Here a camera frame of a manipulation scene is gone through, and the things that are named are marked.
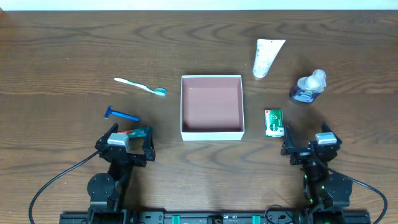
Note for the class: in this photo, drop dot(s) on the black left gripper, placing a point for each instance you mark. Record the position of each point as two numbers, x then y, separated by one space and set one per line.
130 156

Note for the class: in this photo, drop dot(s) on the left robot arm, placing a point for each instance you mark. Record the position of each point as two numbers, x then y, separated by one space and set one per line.
107 190

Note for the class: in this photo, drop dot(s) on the blue disposable razor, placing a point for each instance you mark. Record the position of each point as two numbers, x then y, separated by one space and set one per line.
110 111

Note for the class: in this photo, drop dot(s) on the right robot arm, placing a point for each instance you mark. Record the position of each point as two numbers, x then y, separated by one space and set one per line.
327 191

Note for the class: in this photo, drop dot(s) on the small clear pump bottle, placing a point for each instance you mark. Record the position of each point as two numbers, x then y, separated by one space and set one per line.
308 88

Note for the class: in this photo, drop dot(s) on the white square box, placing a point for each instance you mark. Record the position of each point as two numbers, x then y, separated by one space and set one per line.
211 108

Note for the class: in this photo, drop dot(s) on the green white soap box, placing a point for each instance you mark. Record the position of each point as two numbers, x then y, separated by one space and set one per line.
274 123

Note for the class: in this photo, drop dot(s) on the white Pantene tube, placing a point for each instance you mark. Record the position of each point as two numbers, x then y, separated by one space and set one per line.
266 53

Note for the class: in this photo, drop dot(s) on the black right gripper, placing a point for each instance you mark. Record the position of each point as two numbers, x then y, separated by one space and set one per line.
306 154

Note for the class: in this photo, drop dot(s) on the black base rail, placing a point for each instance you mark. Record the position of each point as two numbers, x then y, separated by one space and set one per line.
274 215

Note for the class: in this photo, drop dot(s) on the white green toothbrush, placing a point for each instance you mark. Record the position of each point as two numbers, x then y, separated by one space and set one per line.
157 91

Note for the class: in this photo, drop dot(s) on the red green toothpaste tube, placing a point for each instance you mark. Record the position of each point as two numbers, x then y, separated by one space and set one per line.
136 133

